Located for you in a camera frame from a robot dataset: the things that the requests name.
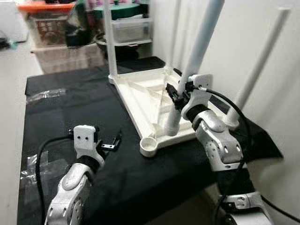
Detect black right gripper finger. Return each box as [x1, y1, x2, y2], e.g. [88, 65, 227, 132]
[165, 83, 181, 107]

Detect white plastic children table top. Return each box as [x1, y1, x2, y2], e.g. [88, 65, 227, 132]
[109, 68, 242, 158]

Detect black tablecloth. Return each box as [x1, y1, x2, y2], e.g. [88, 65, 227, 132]
[16, 56, 284, 225]

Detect black wok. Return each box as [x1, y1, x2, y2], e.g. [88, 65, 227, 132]
[94, 35, 153, 59]

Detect clear plastic bag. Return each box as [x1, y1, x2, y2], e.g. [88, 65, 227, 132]
[26, 89, 66, 101]

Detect clear tape patch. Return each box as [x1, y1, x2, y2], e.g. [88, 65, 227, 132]
[19, 150, 66, 188]

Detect clear plastic storage box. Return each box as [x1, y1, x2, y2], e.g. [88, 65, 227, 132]
[110, 18, 154, 44]

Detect dark green round lid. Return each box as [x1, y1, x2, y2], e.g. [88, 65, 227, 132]
[91, 2, 146, 20]

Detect black plastic bag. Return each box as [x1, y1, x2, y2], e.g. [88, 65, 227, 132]
[66, 0, 106, 47]

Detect white refrigerator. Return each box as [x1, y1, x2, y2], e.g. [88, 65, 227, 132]
[0, 2, 30, 43]

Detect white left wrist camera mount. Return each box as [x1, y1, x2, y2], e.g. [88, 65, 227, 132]
[73, 125, 106, 167]

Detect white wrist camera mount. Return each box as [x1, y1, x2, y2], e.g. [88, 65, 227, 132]
[180, 74, 214, 121]
[73, 125, 106, 167]

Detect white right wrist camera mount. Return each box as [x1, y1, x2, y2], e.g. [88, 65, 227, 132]
[180, 74, 214, 121]

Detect black coiled cable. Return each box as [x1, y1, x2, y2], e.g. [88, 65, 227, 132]
[0, 37, 12, 50]

